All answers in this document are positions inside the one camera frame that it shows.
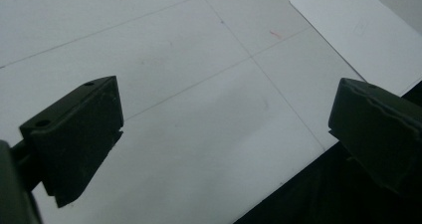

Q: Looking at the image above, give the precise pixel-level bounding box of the white paper sheet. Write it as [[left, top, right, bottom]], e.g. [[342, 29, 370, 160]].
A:
[[289, 0, 422, 98]]

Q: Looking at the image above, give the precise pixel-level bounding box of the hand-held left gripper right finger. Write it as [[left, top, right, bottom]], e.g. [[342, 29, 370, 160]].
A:
[[327, 78, 422, 198]]

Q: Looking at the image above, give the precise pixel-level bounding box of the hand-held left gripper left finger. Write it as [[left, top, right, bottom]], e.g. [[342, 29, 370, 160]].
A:
[[18, 75, 124, 209]]

